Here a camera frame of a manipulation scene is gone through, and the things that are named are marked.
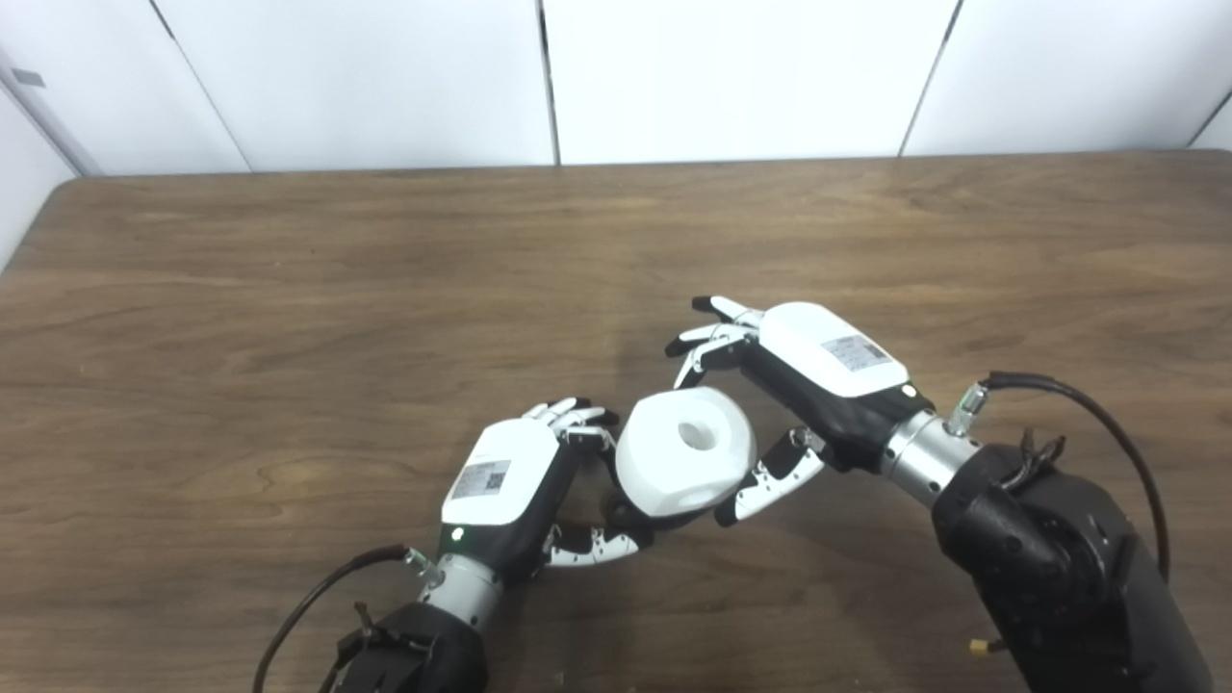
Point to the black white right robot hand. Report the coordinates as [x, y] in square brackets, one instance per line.
[828, 356]

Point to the round white plastic piece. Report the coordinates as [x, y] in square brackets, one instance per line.
[664, 472]

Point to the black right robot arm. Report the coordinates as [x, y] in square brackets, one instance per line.
[1049, 558]

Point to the small grey wall tag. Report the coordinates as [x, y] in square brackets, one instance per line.
[28, 78]

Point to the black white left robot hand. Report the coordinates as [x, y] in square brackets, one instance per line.
[500, 481]

